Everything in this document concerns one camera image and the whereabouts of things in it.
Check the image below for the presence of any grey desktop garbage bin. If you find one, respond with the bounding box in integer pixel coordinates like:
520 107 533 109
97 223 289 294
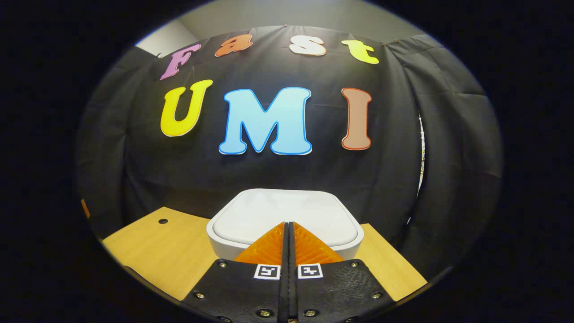
206 188 365 263

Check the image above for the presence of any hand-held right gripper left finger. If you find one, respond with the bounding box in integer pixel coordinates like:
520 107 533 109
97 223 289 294
179 222 290 323

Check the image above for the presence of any black backdrop cloth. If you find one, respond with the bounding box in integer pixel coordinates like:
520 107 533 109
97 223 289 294
76 25 503 279

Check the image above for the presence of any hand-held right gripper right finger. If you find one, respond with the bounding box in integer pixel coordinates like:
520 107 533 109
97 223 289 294
289 222 397 323

